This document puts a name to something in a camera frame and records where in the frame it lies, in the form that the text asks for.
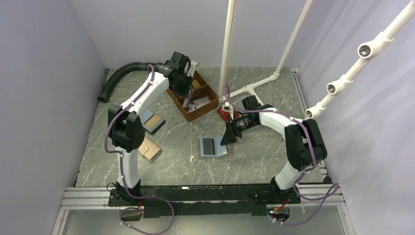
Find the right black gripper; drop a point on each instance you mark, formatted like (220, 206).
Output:
(229, 136)

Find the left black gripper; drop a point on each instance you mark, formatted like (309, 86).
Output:
(184, 92)

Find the white VIP card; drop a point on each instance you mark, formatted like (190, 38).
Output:
(186, 101)

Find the grey leather card holder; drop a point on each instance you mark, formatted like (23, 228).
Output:
(211, 148)

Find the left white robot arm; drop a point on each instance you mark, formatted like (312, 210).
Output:
(125, 133)

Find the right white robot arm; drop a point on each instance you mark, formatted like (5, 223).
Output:
(305, 147)

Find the cards in basket front compartment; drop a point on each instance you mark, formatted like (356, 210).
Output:
(196, 104)

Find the open blue card wallet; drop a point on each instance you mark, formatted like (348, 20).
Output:
(152, 122)

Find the beige snap card holder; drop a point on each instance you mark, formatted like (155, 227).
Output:
(149, 150)

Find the brown woven divided basket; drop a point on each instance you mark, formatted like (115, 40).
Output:
(204, 90)

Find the red leather wallet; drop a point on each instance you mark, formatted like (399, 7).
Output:
(228, 113)

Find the white PVC pipe frame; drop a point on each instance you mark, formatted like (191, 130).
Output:
(260, 33)

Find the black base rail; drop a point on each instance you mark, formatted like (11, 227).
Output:
(156, 201)

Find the white pipe camera boom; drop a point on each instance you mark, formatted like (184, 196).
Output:
(367, 52)

